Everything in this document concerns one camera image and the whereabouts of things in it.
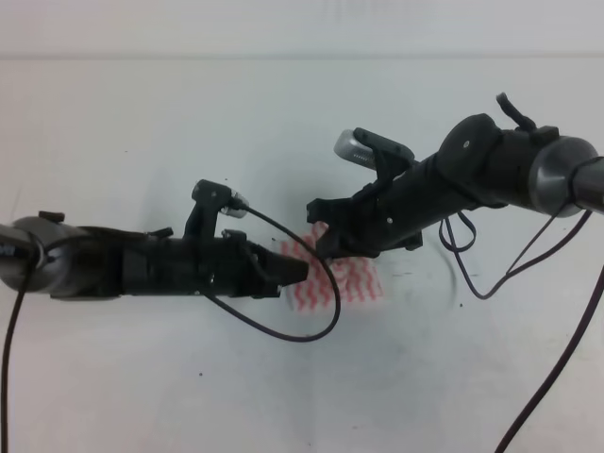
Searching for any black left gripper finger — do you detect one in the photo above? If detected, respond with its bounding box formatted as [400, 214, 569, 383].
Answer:
[257, 246, 310, 286]

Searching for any black right camera cable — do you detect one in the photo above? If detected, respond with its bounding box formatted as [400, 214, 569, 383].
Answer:
[438, 207, 604, 453]

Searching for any black camera cable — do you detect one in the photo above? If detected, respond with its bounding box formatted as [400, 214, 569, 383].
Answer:
[438, 207, 604, 453]
[0, 207, 343, 453]

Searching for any black left camera cable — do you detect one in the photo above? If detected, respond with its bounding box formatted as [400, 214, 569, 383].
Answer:
[0, 207, 343, 453]

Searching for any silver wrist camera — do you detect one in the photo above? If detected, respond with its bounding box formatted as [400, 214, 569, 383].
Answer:
[183, 179, 249, 243]
[332, 126, 416, 190]

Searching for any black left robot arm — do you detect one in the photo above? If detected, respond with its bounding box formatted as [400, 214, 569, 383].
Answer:
[1, 212, 309, 300]

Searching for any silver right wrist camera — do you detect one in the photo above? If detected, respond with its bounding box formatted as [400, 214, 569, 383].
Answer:
[332, 126, 416, 190]

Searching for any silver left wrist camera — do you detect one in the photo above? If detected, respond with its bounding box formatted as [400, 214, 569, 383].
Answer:
[183, 179, 249, 243]

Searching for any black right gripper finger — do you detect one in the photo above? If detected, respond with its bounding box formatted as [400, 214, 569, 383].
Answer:
[315, 226, 349, 259]
[306, 198, 362, 225]

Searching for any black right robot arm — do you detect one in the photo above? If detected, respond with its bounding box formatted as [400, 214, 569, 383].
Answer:
[307, 94, 603, 259]

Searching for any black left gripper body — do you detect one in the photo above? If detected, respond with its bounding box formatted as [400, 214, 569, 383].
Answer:
[121, 230, 283, 298]

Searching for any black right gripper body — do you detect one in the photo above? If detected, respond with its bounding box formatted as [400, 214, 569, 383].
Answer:
[329, 155, 448, 258]

